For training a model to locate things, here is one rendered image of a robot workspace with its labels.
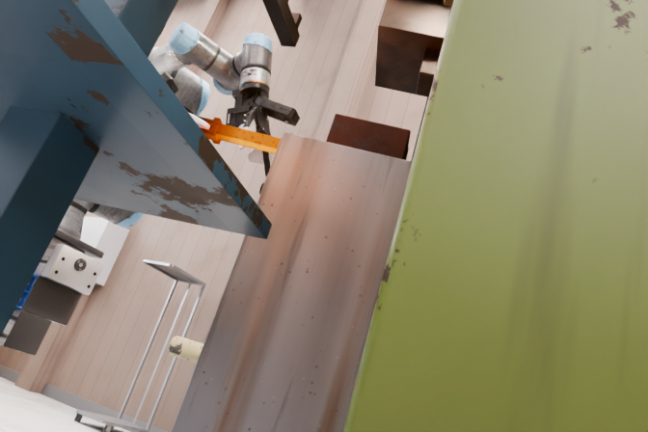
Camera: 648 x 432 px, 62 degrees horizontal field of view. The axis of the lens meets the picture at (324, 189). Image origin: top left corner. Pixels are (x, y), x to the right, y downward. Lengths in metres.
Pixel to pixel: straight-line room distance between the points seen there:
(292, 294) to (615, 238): 0.39
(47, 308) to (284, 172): 0.95
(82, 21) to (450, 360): 0.34
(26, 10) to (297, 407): 0.50
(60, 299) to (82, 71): 1.21
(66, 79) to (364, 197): 0.43
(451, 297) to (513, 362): 0.06
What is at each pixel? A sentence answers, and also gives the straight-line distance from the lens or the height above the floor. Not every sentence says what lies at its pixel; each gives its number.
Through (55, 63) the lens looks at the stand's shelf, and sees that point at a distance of 0.44.
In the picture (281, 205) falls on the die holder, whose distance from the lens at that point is 0.75.
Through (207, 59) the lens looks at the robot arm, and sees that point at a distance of 1.42.
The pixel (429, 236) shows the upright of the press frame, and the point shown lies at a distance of 0.45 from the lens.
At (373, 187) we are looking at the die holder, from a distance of 0.76.
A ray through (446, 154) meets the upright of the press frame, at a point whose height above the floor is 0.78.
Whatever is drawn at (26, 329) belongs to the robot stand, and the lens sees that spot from 1.57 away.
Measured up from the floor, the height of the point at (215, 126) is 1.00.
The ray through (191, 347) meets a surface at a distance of 1.32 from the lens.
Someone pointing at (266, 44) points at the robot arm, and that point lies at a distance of 1.40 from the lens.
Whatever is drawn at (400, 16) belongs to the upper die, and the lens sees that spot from 1.13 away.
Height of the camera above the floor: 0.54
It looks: 23 degrees up
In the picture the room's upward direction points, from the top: 18 degrees clockwise
